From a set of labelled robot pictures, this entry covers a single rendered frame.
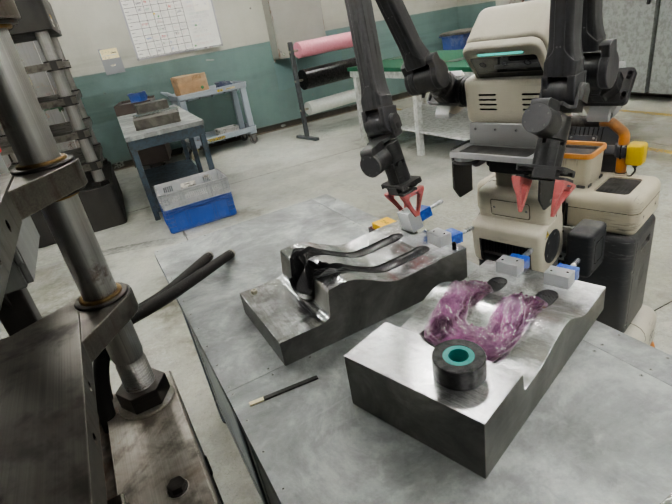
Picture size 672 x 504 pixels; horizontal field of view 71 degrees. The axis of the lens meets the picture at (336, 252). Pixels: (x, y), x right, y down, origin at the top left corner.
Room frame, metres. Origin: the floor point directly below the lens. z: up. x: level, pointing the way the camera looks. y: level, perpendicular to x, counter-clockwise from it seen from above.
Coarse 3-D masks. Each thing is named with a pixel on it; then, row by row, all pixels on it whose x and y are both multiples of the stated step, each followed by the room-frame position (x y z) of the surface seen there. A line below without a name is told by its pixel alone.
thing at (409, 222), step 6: (432, 204) 1.17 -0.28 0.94; (438, 204) 1.18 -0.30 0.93; (402, 210) 1.16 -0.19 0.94; (408, 210) 1.14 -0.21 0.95; (420, 210) 1.14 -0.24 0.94; (426, 210) 1.14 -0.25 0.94; (402, 216) 1.14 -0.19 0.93; (408, 216) 1.12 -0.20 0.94; (414, 216) 1.12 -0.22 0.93; (420, 216) 1.13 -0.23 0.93; (426, 216) 1.14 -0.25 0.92; (402, 222) 1.15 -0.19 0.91; (408, 222) 1.12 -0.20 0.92; (414, 222) 1.12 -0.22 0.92; (420, 222) 1.12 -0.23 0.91; (408, 228) 1.13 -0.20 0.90; (414, 228) 1.11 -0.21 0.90; (420, 228) 1.12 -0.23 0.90
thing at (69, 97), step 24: (24, 0) 4.30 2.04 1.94; (24, 24) 4.28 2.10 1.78; (48, 24) 4.35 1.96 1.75; (48, 48) 4.36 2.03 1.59; (48, 96) 5.17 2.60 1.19; (72, 96) 4.36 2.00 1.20; (72, 120) 4.35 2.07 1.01; (0, 144) 4.43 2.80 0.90; (96, 144) 5.32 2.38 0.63; (96, 168) 4.34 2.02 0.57; (96, 192) 4.29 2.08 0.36; (120, 192) 5.09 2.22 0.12; (96, 216) 4.26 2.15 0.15; (120, 216) 4.33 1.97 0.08; (48, 240) 4.09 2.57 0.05
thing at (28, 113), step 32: (0, 32) 0.76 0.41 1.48; (0, 64) 0.75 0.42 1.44; (0, 96) 0.74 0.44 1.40; (32, 96) 0.77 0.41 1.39; (32, 128) 0.75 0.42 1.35; (32, 160) 0.74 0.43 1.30; (64, 224) 0.74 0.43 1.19; (64, 256) 0.75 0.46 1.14; (96, 256) 0.76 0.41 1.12; (96, 288) 0.74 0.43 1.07; (128, 352) 0.75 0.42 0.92; (128, 384) 0.74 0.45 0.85; (160, 384) 0.76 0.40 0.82; (128, 416) 0.72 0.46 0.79
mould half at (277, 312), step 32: (288, 256) 1.02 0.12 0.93; (320, 256) 0.99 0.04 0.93; (384, 256) 1.03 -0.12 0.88; (448, 256) 0.96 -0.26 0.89; (256, 288) 1.02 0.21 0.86; (288, 288) 0.99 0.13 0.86; (320, 288) 0.86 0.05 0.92; (352, 288) 0.86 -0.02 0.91; (384, 288) 0.89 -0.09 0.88; (416, 288) 0.92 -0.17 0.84; (256, 320) 0.92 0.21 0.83; (288, 320) 0.86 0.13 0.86; (320, 320) 0.83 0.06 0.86; (352, 320) 0.85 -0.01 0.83; (288, 352) 0.78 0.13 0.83
